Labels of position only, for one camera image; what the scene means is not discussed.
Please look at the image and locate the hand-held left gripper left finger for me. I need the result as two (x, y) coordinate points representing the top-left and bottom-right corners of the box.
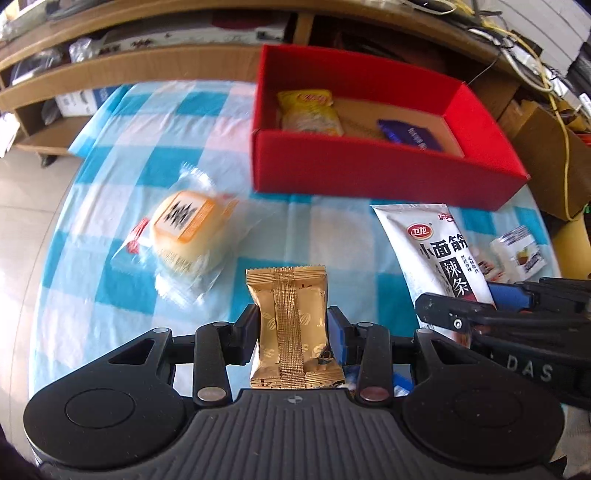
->
(99, 304), (260, 408)

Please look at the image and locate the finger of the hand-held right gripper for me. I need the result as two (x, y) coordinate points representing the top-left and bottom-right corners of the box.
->
(414, 292), (555, 347)
(488, 277), (591, 317)

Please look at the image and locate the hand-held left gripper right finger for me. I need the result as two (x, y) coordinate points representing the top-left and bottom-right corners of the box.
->
(327, 305), (483, 407)

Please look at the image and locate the gold foil snack packet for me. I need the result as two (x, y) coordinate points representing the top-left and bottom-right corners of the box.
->
(245, 264), (347, 390)

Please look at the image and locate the white spicy strip packet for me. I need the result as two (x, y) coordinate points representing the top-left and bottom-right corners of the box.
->
(370, 203), (497, 349)

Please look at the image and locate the round bread bun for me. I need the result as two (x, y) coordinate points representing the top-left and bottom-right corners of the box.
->
(111, 161), (241, 308)

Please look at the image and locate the red cardboard box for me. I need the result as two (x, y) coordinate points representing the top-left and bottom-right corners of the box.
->
(250, 44), (531, 213)

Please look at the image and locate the small white snack packet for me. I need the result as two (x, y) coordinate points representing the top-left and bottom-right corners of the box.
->
(489, 225), (549, 283)

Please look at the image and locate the blue white checked tablecloth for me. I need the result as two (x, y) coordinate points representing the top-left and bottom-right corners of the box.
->
(28, 80), (561, 407)

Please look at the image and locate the brown cardboard box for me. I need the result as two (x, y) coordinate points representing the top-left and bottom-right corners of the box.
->
(496, 99), (591, 222)

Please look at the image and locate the dark purple snack packet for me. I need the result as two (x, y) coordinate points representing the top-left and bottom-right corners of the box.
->
(378, 119), (444, 152)

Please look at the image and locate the yellow snack packet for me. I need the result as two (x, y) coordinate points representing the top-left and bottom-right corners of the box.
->
(277, 90), (345, 137)

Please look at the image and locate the white power strip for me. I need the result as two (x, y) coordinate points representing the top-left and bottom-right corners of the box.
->
(503, 44), (555, 90)

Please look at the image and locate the wooden cabinet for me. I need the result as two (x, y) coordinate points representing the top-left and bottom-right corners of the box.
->
(0, 0), (536, 160)

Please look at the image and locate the small white box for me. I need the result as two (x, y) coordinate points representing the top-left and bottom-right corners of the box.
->
(55, 88), (109, 117)

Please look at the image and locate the long white box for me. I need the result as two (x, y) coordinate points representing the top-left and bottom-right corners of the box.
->
(99, 23), (296, 52)

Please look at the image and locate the clear plastic bag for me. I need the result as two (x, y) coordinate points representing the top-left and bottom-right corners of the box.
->
(69, 37), (100, 63)

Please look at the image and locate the yellow cable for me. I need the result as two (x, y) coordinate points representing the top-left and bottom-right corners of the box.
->
(475, 0), (583, 220)

